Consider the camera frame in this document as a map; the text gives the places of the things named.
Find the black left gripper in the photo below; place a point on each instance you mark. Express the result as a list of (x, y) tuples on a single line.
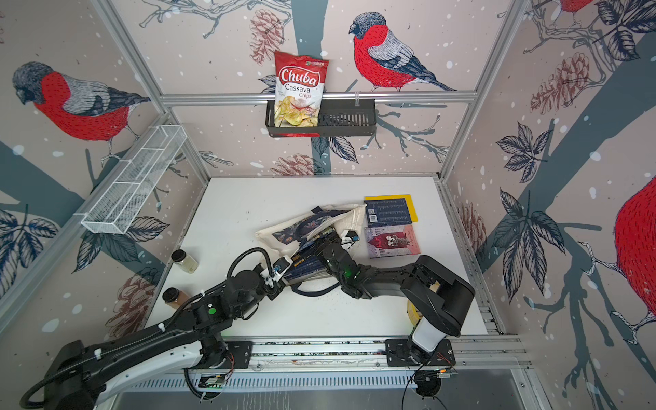
[(277, 290)]

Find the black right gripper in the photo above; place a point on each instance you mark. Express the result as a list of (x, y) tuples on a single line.
[(323, 250)]

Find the cream canvas tote bag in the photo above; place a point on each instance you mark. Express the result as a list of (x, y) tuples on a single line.
[(320, 224)]

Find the dark navy grid-cover book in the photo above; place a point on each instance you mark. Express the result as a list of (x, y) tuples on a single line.
[(388, 213)]

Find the yellow paperback book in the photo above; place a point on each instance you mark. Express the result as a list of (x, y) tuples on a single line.
[(408, 198)]

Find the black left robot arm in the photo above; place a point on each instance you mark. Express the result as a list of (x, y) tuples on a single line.
[(82, 376)]

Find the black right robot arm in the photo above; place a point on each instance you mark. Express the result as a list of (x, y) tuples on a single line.
[(441, 296)]

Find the red Chuba cassava chips bag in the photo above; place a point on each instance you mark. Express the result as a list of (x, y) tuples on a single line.
[(300, 84)]

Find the clear spice jar black lid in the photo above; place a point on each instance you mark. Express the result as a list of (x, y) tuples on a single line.
[(185, 261)]

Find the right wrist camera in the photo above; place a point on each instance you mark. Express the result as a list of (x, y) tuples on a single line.
[(349, 237)]

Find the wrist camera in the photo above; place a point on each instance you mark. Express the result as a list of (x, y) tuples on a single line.
[(349, 237), (281, 266)]

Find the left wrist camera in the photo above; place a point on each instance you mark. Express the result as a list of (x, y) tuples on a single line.
[(281, 266)]

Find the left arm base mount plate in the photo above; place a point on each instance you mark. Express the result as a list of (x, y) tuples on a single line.
[(225, 355)]

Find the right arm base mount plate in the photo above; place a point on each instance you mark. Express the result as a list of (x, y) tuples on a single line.
[(410, 352)]

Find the black wall basket shelf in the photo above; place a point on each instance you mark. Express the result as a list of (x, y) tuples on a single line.
[(337, 118)]

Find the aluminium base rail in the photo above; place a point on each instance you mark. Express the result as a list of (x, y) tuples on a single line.
[(343, 354)]

